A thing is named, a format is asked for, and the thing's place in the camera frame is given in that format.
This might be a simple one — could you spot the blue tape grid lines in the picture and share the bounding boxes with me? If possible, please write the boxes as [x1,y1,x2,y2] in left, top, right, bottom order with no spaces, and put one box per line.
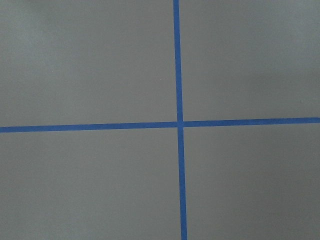
[0,0,320,240]

